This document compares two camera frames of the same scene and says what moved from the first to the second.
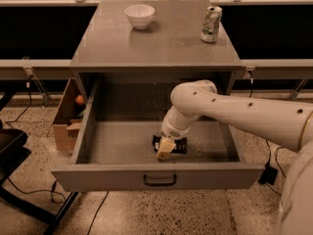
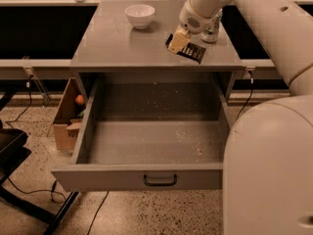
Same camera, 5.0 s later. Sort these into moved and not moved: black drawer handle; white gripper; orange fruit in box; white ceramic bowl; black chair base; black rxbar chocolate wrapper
Moved: black rxbar chocolate wrapper; white gripper
Not moved: orange fruit in box; black chair base; black drawer handle; white ceramic bowl
